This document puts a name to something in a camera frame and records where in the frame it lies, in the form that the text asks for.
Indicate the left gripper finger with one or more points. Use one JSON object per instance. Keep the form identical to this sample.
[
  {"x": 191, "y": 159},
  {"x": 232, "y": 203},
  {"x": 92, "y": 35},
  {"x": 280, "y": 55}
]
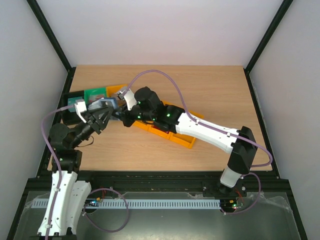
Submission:
[
  {"x": 99, "y": 111},
  {"x": 104, "y": 116}
]

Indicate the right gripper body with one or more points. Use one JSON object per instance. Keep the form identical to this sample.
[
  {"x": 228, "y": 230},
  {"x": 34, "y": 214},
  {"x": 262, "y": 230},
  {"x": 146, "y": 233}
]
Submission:
[{"x": 127, "y": 117}]

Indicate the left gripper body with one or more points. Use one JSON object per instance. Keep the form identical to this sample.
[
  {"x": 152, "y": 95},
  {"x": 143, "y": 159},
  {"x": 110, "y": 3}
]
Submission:
[{"x": 94, "y": 123}]

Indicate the blue leather card holder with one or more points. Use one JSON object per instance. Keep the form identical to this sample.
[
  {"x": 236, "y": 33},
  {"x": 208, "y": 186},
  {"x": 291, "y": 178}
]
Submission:
[{"x": 103, "y": 102}]

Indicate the yellow triple storage bin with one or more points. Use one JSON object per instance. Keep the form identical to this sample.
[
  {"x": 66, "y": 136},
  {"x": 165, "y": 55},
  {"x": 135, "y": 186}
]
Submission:
[{"x": 175, "y": 135}]

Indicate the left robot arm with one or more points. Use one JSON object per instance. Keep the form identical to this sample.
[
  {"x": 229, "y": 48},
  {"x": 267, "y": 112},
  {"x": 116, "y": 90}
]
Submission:
[{"x": 68, "y": 194}]

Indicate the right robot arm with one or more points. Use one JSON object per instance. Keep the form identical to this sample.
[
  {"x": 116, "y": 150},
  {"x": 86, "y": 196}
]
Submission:
[{"x": 238, "y": 143}]

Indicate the white red-dot card stack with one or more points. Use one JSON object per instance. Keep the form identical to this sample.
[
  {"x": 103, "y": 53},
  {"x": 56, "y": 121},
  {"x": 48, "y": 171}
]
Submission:
[{"x": 95, "y": 97}]

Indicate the teal card stack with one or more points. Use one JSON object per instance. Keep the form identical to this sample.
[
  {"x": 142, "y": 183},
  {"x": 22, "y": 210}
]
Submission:
[{"x": 72, "y": 100}]

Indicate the red card stack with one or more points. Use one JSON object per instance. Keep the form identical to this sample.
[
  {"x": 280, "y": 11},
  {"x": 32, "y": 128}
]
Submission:
[{"x": 160, "y": 129}]

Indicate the green storage bin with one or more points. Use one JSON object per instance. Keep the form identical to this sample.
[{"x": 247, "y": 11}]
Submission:
[{"x": 93, "y": 91}]

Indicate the yellow single storage bin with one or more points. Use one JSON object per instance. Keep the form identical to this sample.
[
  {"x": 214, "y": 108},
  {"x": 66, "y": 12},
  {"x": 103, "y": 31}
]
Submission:
[{"x": 115, "y": 91}]

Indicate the black storage bin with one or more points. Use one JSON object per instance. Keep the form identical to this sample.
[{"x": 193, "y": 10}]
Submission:
[{"x": 69, "y": 116}]

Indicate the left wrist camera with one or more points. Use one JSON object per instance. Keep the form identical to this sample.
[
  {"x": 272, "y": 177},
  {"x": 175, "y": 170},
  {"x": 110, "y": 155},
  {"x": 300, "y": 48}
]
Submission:
[{"x": 80, "y": 108}]

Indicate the light blue cable duct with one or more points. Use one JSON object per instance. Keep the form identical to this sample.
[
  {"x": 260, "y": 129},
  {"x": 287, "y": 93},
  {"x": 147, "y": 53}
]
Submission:
[{"x": 189, "y": 204}]

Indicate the black aluminium frame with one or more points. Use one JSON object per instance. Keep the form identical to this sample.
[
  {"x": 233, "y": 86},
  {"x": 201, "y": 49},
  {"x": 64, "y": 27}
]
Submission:
[{"x": 162, "y": 180}]

